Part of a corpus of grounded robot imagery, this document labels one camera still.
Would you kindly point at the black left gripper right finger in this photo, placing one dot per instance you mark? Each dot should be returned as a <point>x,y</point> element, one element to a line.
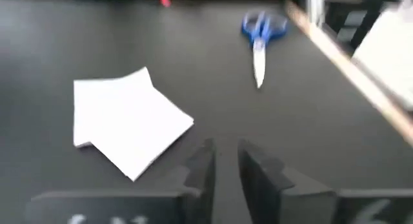
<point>267,195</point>

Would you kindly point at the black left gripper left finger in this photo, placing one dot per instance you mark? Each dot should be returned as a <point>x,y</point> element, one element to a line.
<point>203,185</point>

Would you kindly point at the white paper notes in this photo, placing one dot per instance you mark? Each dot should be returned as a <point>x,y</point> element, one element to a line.
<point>129,120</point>

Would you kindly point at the white paper sheet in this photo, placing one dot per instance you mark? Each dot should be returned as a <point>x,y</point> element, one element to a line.
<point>387,56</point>

